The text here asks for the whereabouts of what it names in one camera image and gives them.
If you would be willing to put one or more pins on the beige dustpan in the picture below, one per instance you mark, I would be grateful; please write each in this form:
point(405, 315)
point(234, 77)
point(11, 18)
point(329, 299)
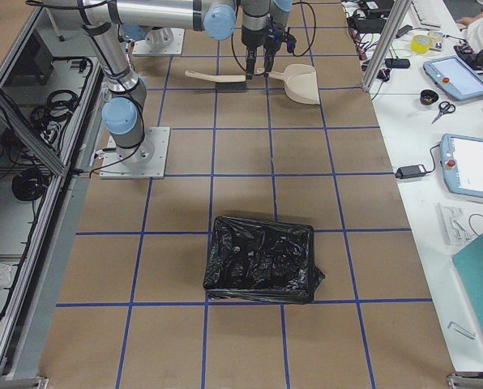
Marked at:
point(300, 83)

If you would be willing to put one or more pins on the beige hand brush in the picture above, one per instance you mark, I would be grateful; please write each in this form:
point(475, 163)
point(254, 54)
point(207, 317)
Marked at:
point(223, 83)

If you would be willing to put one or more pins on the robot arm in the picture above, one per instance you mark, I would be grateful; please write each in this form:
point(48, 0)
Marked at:
point(101, 19)
point(280, 6)

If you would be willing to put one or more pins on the black lined bin near right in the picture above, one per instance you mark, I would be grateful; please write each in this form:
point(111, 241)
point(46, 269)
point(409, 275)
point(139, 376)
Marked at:
point(260, 260)

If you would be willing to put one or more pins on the yellow tape roll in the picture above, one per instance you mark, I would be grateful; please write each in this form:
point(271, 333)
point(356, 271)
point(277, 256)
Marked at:
point(421, 44)

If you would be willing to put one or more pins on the scissors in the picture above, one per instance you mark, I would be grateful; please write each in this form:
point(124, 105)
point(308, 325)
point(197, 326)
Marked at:
point(445, 107)

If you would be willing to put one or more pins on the black power adapter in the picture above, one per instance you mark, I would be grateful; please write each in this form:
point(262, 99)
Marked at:
point(410, 171)

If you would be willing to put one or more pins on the teach pendant far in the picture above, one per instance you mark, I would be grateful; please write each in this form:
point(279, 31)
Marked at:
point(457, 79)

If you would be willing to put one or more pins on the teach pendant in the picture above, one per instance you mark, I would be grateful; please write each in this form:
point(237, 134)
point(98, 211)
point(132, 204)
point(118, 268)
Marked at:
point(462, 164)
point(457, 79)

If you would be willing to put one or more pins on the teach pendant near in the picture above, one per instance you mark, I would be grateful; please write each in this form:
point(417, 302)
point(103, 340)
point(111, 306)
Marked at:
point(462, 164)

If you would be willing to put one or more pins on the allen key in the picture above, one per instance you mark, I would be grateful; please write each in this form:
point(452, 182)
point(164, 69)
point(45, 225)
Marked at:
point(461, 330)

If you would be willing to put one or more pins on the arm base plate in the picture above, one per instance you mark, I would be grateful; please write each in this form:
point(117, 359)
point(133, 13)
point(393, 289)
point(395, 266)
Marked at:
point(160, 42)
point(149, 160)

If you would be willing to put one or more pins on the aluminium frame post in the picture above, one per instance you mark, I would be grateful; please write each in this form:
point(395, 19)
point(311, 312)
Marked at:
point(392, 25)

